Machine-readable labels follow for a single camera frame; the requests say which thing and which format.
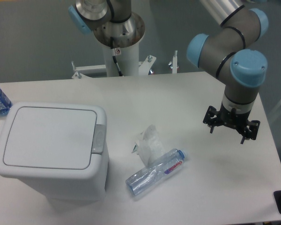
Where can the crushed clear plastic bottle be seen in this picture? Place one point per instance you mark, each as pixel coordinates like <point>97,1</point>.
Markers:
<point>161,168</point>

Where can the grey lid push button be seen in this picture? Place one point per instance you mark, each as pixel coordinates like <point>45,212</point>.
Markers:
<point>99,139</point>

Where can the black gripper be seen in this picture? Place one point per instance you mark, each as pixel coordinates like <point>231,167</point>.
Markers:
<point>234,116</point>

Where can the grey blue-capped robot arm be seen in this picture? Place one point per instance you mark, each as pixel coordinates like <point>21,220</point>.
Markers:
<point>226,56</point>

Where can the white trash can lid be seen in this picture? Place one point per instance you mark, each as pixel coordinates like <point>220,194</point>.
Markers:
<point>50,138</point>

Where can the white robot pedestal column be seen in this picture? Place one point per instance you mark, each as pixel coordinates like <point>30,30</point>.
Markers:
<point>120,45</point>

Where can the crumpled clear plastic wrapper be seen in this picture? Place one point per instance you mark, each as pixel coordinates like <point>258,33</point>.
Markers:
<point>148,146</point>

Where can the white plastic trash can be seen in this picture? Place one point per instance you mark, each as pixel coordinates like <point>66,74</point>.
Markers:
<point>67,184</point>

